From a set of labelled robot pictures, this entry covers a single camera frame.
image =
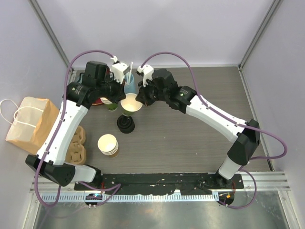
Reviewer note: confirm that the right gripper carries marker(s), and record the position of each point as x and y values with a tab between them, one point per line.
143	96

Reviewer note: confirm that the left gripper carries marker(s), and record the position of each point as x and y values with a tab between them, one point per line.
119	95

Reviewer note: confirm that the brown paper cup stack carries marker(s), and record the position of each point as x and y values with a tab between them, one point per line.
108	145

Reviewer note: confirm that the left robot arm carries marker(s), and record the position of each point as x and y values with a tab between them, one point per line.
99	80

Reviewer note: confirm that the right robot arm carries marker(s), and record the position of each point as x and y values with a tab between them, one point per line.
242	134

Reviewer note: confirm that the green paper cup stack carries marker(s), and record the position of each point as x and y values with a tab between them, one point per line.
109	105

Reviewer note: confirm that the light blue straw holder cup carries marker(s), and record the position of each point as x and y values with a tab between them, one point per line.
130	85

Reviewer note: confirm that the red round plate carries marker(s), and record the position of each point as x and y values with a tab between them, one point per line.
97	102

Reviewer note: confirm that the black lid stack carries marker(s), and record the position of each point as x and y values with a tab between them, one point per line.
125	124

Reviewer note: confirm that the cardboard cup carrier stack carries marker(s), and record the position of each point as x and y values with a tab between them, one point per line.
76	153

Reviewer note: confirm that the brown paper bag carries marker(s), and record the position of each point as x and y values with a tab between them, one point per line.
32	122

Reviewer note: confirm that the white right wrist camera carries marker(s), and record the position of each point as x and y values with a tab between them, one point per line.
146	72

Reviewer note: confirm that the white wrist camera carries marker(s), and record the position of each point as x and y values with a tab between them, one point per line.
146	72
119	69

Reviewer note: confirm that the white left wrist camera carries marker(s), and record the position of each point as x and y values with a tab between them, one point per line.
119	69

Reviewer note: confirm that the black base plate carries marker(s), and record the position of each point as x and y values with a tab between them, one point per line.
160	184

